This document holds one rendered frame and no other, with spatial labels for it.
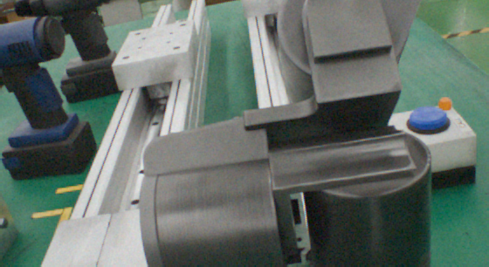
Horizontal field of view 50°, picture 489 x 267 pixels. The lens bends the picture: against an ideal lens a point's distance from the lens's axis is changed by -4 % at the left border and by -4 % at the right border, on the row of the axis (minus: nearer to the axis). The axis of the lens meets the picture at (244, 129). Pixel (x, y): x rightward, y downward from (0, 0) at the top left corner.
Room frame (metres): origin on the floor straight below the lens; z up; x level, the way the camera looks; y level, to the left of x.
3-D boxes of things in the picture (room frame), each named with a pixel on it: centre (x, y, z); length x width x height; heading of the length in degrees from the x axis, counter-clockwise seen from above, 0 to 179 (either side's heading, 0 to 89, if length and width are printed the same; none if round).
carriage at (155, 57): (0.80, 0.10, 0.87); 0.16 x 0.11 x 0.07; 176
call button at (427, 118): (0.50, -0.20, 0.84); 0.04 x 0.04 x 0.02
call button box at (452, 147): (0.50, -0.19, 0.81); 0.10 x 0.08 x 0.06; 86
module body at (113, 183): (0.80, 0.10, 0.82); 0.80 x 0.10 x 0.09; 176
